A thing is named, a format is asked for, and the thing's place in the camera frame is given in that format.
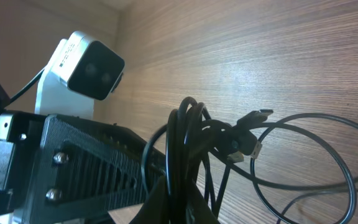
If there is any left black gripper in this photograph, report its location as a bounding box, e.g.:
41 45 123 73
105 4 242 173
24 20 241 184
0 110 167 224

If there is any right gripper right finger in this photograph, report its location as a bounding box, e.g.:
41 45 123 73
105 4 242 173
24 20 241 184
186 182 219 224

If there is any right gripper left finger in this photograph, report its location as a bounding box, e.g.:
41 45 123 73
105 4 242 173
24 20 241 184
130 176 169 224

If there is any black USB cable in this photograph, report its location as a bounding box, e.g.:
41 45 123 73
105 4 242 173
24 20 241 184
140 96 358 224

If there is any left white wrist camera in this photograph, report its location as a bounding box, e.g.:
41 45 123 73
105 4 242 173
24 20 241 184
34 31 125 119

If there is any left camera black cable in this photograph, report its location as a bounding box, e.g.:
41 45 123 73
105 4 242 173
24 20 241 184
9 67 46 105

